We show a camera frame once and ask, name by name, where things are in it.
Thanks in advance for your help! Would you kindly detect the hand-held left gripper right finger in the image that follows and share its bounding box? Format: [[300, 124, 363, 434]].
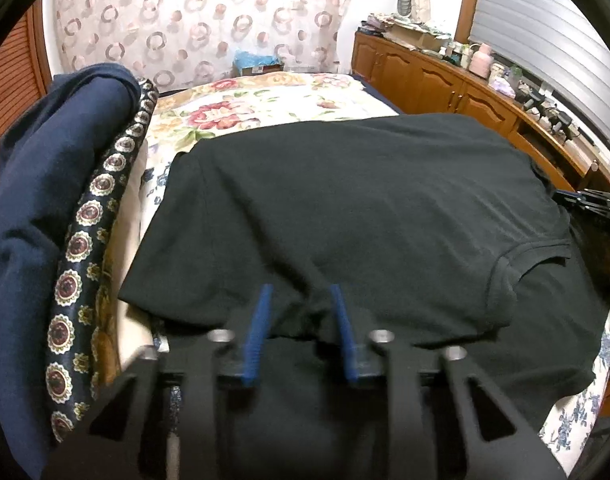
[[329, 282, 568, 480]]

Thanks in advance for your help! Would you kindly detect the navy blue garment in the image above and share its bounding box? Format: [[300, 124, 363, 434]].
[[0, 62, 143, 480]]

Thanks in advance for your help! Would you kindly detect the cluster of cosmetic bottles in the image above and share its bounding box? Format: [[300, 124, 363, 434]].
[[437, 40, 478, 68]]

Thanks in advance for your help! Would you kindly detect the cardboard box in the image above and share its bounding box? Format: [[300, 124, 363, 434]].
[[385, 20, 453, 51]]

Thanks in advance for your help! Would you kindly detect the wooden louvered wardrobe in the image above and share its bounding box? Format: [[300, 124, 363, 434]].
[[0, 2, 51, 196]]

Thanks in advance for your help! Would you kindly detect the red floral quilt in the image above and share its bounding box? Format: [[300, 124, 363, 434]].
[[100, 71, 406, 371]]

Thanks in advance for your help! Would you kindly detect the black desk gadget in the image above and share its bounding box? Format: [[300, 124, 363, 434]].
[[515, 87, 580, 141]]

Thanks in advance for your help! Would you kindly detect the blue floral bed sheet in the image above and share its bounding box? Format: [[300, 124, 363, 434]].
[[138, 162, 610, 473]]

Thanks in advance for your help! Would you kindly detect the dark medallion-print cloth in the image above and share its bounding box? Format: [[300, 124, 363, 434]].
[[42, 77, 161, 446]]

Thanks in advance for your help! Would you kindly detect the circle-patterned sheer curtain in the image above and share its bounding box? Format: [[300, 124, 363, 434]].
[[52, 0, 358, 93]]

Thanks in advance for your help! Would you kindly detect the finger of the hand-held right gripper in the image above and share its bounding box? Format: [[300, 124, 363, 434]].
[[555, 188, 610, 219]]

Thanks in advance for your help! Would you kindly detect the wooden sideboard cabinet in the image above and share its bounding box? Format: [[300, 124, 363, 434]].
[[351, 30, 610, 193]]

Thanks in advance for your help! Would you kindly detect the black t-shirt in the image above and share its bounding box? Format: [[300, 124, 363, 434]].
[[118, 112, 610, 480]]

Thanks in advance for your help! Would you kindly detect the blue plastic bag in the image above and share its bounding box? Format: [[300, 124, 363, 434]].
[[232, 50, 286, 77]]

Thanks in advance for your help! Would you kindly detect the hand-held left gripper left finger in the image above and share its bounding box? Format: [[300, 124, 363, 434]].
[[40, 282, 276, 480]]

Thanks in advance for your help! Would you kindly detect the purple pouch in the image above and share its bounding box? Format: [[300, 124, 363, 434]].
[[487, 67, 518, 98]]

